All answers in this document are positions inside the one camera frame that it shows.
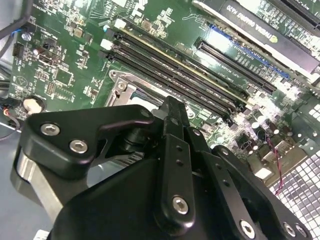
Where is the metal socket cover frame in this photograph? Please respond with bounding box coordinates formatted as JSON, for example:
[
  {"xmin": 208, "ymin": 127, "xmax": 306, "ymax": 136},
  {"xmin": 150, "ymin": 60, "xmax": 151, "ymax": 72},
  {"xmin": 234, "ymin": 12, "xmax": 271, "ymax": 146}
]
[{"xmin": 106, "ymin": 76, "xmax": 176, "ymax": 111}]

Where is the silver topped CPU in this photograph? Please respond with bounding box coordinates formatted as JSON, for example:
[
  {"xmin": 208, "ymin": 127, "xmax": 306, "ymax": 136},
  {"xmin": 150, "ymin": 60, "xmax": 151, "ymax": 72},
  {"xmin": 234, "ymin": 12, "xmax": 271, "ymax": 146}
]
[{"xmin": 131, "ymin": 91, "xmax": 163, "ymax": 112}]

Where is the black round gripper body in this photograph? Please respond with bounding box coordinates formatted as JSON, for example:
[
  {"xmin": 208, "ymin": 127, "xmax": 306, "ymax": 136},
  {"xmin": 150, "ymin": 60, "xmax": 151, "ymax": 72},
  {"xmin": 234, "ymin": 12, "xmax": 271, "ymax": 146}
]
[{"xmin": 49, "ymin": 156, "xmax": 241, "ymax": 240}]

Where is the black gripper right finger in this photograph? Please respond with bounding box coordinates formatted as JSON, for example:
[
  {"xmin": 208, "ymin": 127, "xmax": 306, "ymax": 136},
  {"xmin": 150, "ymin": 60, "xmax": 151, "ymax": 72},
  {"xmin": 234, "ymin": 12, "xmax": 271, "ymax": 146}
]
[{"xmin": 176, "ymin": 98, "xmax": 314, "ymax": 240}]

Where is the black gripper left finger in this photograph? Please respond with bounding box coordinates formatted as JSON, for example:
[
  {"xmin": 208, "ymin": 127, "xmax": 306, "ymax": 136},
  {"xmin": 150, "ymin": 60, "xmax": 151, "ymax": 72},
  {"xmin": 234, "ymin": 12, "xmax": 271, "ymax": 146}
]
[{"xmin": 9, "ymin": 96, "xmax": 198, "ymax": 230}]

